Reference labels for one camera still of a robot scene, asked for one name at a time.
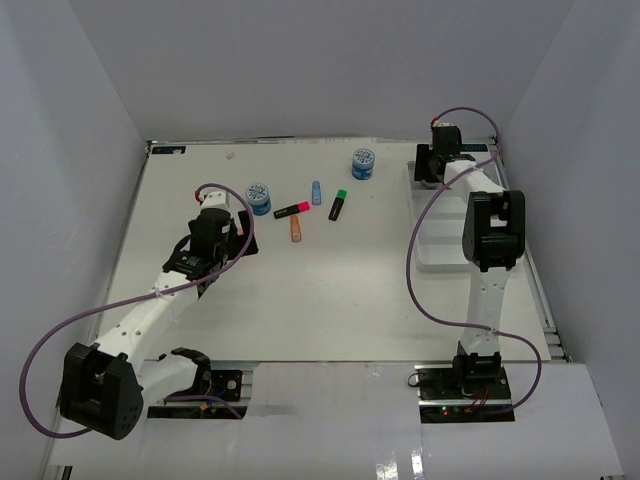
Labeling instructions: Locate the right blue label sticker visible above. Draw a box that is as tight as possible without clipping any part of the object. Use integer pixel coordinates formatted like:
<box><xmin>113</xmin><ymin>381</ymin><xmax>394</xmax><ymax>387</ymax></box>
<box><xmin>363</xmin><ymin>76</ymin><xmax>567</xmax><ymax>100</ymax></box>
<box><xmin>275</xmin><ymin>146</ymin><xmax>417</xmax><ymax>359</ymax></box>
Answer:
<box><xmin>461</xmin><ymin>143</ymin><xmax>489</xmax><ymax>153</ymax></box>

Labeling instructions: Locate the clear jar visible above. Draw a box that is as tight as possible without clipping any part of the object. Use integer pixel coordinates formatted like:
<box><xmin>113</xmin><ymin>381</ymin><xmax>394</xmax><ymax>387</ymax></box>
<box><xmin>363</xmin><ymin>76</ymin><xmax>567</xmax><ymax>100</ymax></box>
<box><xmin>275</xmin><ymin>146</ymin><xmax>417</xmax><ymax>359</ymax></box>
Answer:
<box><xmin>420</xmin><ymin>180</ymin><xmax>440</xmax><ymax>190</ymax></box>

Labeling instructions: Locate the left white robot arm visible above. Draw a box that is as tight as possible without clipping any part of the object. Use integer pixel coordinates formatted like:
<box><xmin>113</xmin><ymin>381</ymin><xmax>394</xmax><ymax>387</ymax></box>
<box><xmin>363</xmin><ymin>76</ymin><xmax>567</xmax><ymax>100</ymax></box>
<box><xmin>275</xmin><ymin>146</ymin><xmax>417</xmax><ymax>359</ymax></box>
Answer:
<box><xmin>58</xmin><ymin>207</ymin><xmax>258</xmax><ymax>440</ymax></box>

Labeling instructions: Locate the left blue label sticker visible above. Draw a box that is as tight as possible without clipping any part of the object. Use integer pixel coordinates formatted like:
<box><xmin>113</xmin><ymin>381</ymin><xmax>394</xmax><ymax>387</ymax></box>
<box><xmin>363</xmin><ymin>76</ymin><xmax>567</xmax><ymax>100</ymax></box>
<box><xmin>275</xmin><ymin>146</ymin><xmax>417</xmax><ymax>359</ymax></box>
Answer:
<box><xmin>151</xmin><ymin>146</ymin><xmax>186</xmax><ymax>155</ymax></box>

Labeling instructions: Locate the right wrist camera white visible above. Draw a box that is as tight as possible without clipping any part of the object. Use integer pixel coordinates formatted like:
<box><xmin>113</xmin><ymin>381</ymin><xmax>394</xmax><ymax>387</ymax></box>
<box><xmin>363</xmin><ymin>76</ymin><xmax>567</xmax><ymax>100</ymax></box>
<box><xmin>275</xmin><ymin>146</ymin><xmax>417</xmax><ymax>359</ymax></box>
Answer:
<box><xmin>430</xmin><ymin>118</ymin><xmax>455</xmax><ymax>129</ymax></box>

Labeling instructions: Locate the green cap black highlighter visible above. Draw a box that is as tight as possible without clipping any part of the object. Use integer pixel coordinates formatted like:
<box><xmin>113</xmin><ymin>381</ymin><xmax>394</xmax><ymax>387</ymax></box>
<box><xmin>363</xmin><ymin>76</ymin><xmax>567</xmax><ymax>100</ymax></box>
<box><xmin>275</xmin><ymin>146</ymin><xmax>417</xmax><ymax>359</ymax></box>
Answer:
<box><xmin>328</xmin><ymin>189</ymin><xmax>347</xmax><ymax>221</ymax></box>

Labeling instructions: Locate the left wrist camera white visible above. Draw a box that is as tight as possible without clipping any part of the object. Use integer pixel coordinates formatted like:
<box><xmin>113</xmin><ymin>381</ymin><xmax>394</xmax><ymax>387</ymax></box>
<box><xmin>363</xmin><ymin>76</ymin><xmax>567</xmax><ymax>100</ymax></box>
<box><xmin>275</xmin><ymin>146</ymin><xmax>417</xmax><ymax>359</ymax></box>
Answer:
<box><xmin>194</xmin><ymin>190</ymin><xmax>229</xmax><ymax>211</ymax></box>

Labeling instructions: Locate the white compartment tray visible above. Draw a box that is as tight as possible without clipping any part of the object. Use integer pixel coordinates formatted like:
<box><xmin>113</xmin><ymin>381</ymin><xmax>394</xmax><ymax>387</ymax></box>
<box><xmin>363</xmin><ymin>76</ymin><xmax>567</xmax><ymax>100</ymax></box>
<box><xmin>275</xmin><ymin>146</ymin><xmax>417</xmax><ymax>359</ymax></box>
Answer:
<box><xmin>409</xmin><ymin>160</ymin><xmax>526</xmax><ymax>273</ymax></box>

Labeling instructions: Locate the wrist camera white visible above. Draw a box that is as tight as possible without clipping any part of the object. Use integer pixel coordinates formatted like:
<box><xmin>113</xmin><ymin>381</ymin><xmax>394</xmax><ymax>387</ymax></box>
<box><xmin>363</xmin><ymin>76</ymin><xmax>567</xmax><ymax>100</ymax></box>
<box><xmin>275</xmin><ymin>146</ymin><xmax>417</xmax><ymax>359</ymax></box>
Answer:
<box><xmin>194</xmin><ymin>190</ymin><xmax>229</xmax><ymax>211</ymax></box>
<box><xmin>430</xmin><ymin>118</ymin><xmax>455</xmax><ymax>129</ymax></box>

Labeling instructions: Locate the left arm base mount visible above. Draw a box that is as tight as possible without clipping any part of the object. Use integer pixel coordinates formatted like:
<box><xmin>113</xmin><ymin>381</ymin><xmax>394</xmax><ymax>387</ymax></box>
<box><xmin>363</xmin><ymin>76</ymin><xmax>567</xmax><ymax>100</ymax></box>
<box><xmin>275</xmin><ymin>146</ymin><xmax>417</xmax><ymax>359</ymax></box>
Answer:
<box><xmin>147</xmin><ymin>369</ymin><xmax>251</xmax><ymax>420</ymax></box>

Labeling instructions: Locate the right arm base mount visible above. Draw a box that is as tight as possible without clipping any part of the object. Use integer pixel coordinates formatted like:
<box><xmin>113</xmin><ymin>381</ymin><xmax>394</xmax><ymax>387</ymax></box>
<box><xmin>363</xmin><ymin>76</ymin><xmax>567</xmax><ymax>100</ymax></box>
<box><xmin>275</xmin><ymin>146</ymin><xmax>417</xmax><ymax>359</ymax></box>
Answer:
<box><xmin>407</xmin><ymin>365</ymin><xmax>515</xmax><ymax>425</ymax></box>

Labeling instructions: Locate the pink cap black highlighter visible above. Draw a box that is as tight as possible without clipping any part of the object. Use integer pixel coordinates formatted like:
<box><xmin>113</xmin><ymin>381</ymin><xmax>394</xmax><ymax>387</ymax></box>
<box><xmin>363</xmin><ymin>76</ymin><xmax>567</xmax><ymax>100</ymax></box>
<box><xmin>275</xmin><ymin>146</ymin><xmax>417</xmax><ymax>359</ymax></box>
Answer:
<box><xmin>273</xmin><ymin>201</ymin><xmax>311</xmax><ymax>219</ymax></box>

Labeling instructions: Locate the blue label sticker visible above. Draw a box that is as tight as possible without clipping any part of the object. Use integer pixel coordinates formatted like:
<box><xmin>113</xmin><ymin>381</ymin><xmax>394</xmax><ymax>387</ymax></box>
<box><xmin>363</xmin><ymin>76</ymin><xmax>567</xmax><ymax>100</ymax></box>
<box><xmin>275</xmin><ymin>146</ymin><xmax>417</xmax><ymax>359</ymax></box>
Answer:
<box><xmin>151</xmin><ymin>146</ymin><xmax>186</xmax><ymax>155</ymax></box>
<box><xmin>461</xmin><ymin>143</ymin><xmax>489</xmax><ymax>153</ymax></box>

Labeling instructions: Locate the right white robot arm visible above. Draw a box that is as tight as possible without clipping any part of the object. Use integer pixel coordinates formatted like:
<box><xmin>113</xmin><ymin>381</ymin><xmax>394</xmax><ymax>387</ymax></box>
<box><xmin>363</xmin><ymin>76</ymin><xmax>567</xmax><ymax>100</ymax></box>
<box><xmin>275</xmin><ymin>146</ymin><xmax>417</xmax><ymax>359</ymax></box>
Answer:
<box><xmin>414</xmin><ymin>120</ymin><xmax>526</xmax><ymax>399</ymax></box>

